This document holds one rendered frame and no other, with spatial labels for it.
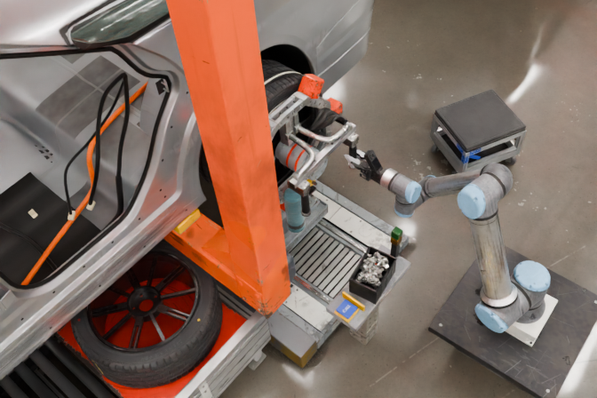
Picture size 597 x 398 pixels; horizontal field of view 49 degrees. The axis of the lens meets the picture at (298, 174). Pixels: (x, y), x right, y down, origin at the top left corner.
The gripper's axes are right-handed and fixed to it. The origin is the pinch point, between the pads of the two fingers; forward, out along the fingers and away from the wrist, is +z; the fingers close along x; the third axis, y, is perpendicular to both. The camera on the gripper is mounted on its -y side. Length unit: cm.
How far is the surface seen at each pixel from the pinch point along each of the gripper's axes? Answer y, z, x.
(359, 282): 26, -35, -39
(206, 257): 15, 21, -75
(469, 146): 49, -24, 77
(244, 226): -38, -11, -76
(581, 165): 83, -73, 133
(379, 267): 27, -38, -27
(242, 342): 47, -6, -86
